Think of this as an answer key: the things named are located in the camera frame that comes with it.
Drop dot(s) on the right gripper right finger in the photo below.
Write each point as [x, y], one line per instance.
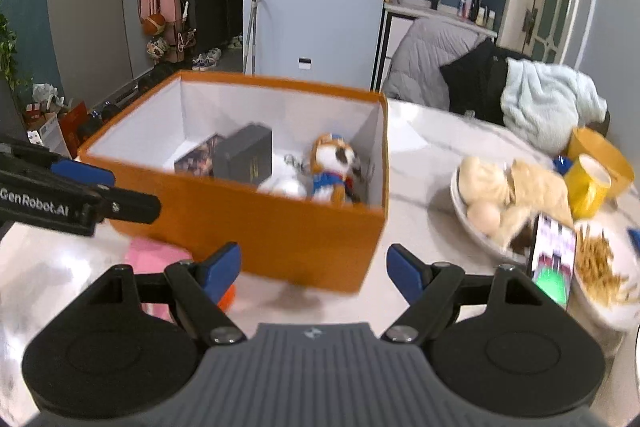
[429, 290]

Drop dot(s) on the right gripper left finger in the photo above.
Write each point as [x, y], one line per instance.
[197, 288]

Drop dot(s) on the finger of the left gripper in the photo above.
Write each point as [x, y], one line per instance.
[83, 173]

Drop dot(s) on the pink pouch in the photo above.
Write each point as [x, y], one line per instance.
[148, 257]

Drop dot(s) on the illustrated card box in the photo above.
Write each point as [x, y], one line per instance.
[200, 160]

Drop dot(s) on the dark grey case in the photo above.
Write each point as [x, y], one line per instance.
[245, 157]

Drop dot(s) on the fox plush keychain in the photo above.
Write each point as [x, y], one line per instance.
[334, 167]

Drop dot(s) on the orange crochet fruit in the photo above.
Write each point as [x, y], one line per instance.
[227, 300]

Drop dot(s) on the plate of buns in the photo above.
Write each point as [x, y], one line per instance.
[498, 204]

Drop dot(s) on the smartphone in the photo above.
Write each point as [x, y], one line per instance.
[552, 258]

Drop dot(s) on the orange storage box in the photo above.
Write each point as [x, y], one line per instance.
[293, 240]

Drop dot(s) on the basketball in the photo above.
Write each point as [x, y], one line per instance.
[154, 25]

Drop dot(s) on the plate of fries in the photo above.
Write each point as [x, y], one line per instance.
[606, 276]

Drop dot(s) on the yellow mug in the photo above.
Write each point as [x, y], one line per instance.
[599, 172]

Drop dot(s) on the grey padded jacket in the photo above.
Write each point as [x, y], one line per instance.
[414, 75]

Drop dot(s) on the black garment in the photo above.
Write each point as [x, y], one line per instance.
[476, 80]

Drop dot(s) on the light blue fleece blanket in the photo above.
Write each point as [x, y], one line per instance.
[542, 103]

